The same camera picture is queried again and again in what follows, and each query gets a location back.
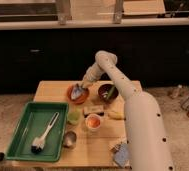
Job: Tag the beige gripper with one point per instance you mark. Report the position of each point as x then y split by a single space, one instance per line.
86 84

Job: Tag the grey towel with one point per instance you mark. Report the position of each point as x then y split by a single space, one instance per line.
77 91

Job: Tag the red bowl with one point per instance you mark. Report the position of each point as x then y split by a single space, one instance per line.
79 100

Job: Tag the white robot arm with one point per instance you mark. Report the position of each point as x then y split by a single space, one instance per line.
147 141

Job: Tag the dark brown bowl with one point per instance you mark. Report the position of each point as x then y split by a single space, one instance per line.
108 93

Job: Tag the wooden block with knife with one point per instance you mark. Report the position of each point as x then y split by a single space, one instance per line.
96 109

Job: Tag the green cup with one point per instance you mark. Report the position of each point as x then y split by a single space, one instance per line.
73 117

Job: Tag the white cup orange inside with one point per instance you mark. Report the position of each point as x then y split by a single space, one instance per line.
93 122

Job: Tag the yellow banana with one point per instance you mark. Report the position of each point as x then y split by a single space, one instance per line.
116 115

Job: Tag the small wooden table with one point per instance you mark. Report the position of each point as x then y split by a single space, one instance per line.
92 148

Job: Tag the small metal cup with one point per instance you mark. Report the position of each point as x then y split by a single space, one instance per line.
70 139

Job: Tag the green plastic tray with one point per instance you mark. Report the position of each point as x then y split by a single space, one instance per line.
33 122

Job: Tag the black cabinet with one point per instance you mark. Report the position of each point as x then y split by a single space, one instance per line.
154 55

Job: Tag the blue sponge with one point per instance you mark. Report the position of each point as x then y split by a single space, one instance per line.
121 155

